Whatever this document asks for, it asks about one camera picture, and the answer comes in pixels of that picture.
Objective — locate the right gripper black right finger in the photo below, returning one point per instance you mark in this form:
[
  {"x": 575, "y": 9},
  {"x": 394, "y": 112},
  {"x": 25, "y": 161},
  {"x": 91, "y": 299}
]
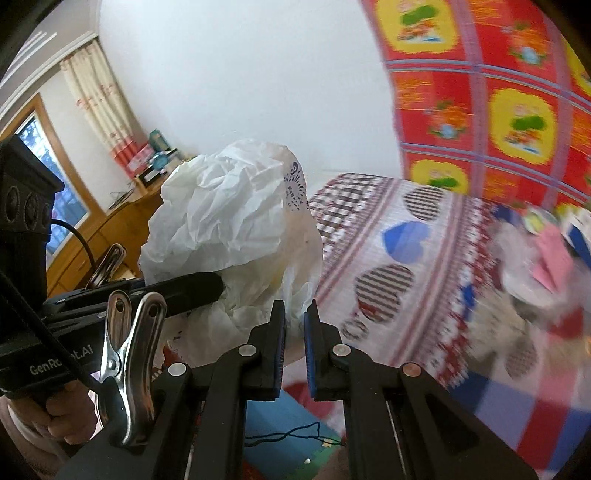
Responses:
[{"x": 400, "y": 422}]

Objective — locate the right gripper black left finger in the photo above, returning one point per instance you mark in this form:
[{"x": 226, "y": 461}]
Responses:
[{"x": 198, "y": 427}]

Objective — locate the white plastic bag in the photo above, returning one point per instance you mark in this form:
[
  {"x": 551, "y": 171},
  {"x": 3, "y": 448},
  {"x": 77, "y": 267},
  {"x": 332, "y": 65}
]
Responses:
[{"x": 243, "y": 214}]

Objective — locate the white blue printed box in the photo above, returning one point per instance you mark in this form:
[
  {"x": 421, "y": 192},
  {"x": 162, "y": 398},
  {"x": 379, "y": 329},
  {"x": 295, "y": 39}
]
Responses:
[{"x": 575, "y": 229}]

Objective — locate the person's left hand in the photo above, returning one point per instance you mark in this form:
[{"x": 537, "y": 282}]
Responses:
[{"x": 68, "y": 415}]

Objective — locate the silver spring clamp right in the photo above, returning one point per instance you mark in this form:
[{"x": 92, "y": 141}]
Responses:
[{"x": 130, "y": 339}]

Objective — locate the silver spring clamp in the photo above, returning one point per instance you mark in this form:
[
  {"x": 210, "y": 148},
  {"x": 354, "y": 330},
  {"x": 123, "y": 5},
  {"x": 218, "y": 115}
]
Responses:
[
  {"x": 130, "y": 339},
  {"x": 105, "y": 270}
]

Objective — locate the silver spring clamp left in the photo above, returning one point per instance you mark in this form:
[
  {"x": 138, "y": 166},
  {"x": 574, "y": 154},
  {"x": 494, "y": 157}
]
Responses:
[{"x": 105, "y": 270}]

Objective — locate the wooden desk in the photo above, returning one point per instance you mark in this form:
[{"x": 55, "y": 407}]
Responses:
[{"x": 126, "y": 225}]

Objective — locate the patchwork heart bed sheet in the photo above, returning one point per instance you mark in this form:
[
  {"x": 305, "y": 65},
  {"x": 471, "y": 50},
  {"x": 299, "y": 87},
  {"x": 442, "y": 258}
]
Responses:
[{"x": 404, "y": 268}]

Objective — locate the clear plastic packaging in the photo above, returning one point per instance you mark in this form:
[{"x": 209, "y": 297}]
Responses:
[{"x": 527, "y": 281}]

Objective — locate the items on desk top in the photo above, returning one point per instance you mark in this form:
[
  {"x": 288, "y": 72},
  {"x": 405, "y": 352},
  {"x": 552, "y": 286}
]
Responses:
[{"x": 155, "y": 160}]

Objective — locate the pink paper receipt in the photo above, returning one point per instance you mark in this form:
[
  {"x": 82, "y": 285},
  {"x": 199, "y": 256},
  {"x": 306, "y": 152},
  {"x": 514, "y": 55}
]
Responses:
[{"x": 554, "y": 265}]

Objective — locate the cream red curtain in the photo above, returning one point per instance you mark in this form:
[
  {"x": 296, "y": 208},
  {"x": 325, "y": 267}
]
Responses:
[{"x": 96, "y": 93}]

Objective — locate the red floral headboard cloth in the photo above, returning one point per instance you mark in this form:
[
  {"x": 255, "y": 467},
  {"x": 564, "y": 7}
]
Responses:
[{"x": 490, "y": 100}]

